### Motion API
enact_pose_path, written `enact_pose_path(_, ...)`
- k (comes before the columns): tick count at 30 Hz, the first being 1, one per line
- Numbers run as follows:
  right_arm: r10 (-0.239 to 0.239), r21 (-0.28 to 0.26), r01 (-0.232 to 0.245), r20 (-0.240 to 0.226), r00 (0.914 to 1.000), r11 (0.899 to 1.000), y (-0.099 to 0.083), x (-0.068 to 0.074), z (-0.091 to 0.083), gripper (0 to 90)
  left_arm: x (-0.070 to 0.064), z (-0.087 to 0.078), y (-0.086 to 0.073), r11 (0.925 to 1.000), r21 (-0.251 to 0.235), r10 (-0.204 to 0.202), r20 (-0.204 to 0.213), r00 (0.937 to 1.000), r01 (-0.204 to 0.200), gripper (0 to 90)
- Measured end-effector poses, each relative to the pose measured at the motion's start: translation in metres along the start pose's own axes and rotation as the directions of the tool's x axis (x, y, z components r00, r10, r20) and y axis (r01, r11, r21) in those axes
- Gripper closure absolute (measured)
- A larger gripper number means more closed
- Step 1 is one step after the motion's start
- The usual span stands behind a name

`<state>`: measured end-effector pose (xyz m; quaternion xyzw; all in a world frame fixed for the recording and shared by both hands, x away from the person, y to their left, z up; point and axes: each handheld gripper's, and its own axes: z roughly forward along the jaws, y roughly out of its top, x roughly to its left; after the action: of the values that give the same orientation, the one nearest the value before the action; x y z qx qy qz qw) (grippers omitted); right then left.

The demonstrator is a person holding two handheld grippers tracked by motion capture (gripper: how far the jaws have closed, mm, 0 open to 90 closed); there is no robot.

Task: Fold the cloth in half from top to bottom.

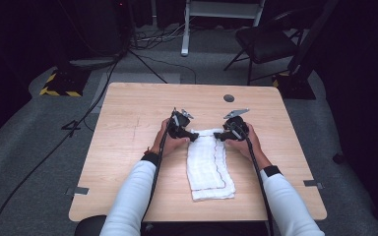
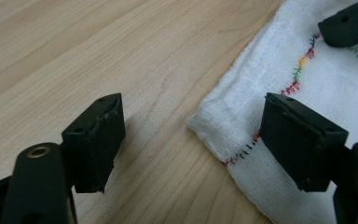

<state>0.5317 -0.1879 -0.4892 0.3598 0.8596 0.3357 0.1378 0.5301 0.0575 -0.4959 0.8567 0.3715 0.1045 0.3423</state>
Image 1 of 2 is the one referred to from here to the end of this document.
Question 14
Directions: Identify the grey tape piece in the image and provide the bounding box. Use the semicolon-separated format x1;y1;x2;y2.
66;186;91;197
303;179;325;191

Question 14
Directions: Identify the black yellow striped stand base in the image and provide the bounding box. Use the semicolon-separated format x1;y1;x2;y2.
272;72;317;100
39;67;92;97

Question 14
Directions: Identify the thin straight black floor cable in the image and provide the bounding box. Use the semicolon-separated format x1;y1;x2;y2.
127;48;168;85

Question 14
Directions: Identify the white towel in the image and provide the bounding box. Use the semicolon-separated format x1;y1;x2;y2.
186;128;236;202

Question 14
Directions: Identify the long black floor cable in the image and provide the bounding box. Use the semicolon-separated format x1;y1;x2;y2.
0;58;121;236

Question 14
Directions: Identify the white desk frame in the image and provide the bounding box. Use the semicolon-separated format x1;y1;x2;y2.
180;0;266;57

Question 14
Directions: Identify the person's right hand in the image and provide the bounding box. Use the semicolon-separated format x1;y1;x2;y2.
225;122;273;170

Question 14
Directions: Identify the hand-held gripper cable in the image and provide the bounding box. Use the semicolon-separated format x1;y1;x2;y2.
140;112;175;229
237;126;276;236

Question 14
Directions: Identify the tangle of floor cables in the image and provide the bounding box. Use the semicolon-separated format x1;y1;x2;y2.
131;16;195;51

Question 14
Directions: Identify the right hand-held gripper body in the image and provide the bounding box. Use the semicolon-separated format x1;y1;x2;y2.
222;108;250;142

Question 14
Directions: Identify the left hand-held gripper cable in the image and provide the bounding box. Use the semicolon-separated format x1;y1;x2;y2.
140;112;175;229

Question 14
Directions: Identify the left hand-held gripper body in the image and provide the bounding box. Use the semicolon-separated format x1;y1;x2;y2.
167;107;195;139

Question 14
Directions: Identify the black folding chair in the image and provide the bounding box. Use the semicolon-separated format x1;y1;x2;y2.
223;9;304;87

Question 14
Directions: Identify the person's left hand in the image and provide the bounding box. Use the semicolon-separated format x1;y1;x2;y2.
149;118;191;158

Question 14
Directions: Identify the person's dark clothed knee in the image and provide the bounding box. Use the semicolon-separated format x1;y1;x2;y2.
74;214;108;236

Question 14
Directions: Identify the person's dark lap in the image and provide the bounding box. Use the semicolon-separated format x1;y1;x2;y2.
142;221;270;236

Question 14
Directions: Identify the large black box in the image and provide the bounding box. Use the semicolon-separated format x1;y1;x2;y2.
60;0;134;63

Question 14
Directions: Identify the black slanted stand pole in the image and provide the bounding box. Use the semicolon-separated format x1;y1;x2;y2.
288;0;340;77

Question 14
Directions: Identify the thin curved black floor cable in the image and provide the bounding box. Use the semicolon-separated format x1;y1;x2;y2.
137;53;198;85

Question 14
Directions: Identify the right hand-held gripper cable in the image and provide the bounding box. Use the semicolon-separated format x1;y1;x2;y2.
237;126;276;236

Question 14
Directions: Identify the small black round object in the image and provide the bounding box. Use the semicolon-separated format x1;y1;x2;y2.
332;151;346;164

